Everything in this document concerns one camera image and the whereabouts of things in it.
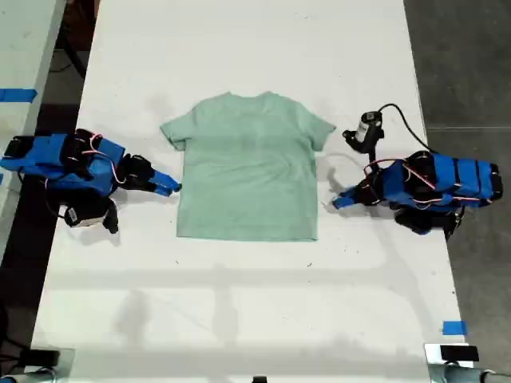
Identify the white side table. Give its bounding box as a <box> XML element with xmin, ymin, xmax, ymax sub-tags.
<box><xmin>0</xmin><ymin>0</ymin><xmax>67</xmax><ymax>256</ymax></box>

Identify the black camera cable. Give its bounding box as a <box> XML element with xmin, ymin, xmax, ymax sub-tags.
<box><xmin>376</xmin><ymin>103</ymin><xmax>434</xmax><ymax>153</ymax></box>
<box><xmin>43</xmin><ymin>187</ymin><xmax>67</xmax><ymax>219</ymax></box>

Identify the flat black box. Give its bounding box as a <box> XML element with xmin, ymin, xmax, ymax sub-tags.
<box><xmin>18</xmin><ymin>348</ymin><xmax>61</xmax><ymax>369</ymax></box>

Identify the long blue tape strip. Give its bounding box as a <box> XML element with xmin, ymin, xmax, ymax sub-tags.
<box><xmin>0</xmin><ymin>88</ymin><xmax>38</xmax><ymax>103</ymax></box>

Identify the dark floor cable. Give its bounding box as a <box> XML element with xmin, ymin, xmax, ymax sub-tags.
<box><xmin>50</xmin><ymin>23</ymin><xmax>93</xmax><ymax>79</ymax></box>

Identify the black box on white plate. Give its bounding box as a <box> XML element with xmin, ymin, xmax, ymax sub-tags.
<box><xmin>423</xmin><ymin>343</ymin><xmax>481</xmax><ymax>369</ymax></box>

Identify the short blue tape strip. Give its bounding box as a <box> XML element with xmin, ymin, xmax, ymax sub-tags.
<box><xmin>442</xmin><ymin>320</ymin><xmax>469</xmax><ymax>336</ymax></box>

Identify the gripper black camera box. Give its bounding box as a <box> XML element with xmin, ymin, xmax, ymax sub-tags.
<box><xmin>342</xmin><ymin>111</ymin><xmax>385</xmax><ymax>155</ymax></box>
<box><xmin>59</xmin><ymin>196</ymin><xmax>120</xmax><ymax>235</ymax></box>

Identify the pale green T-shirt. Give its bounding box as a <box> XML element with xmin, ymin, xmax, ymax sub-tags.
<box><xmin>159</xmin><ymin>91</ymin><xmax>337</xmax><ymax>243</ymax></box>

